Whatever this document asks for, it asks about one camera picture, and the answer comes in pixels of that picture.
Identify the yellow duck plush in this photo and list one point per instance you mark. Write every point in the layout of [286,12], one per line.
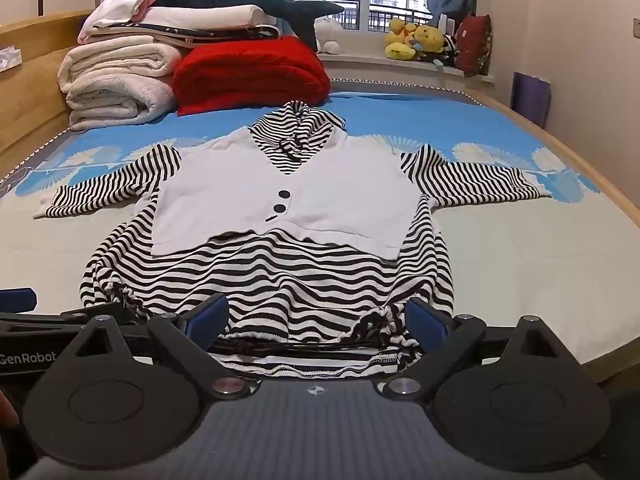
[400,40]

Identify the blue floral bed sheet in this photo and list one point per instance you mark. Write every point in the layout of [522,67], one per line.
[450,115]

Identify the purple box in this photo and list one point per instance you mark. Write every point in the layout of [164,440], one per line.
[531,100]

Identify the grey-white folded fleece blanket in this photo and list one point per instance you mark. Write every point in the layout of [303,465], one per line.
[120,105]

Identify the red folded blanket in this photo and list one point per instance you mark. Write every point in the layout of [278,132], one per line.
[250,72]

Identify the white and pink garment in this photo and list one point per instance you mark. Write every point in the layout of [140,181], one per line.
[125,5]

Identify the white folded cloth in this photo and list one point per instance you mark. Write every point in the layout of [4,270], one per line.
[210,16]

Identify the yellow plush toy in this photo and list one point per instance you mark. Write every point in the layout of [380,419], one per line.
[429,37]

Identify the tissue box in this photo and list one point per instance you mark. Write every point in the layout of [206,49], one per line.
[9,57]

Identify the dark-trimmed folded cloth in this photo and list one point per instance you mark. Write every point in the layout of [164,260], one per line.
[200,35]

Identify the striped garment with white vest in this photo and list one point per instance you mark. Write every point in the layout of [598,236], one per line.
[280,200]

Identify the black and white striped plush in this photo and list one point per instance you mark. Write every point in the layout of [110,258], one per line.
[450,50]

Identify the white plush toy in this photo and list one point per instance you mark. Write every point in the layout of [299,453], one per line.
[329,35]

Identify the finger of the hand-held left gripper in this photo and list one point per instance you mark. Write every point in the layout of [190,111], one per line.
[45,322]
[17,299]

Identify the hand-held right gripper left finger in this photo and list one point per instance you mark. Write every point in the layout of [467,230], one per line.
[207,317]

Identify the brown red box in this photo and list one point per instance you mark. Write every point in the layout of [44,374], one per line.
[472,45]

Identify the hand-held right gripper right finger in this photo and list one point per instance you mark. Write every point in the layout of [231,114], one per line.
[425,319]

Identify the cream folded fleece blanket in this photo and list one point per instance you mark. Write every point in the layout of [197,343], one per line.
[115,62]

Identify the person's left hand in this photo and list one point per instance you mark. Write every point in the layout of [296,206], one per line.
[7,412]

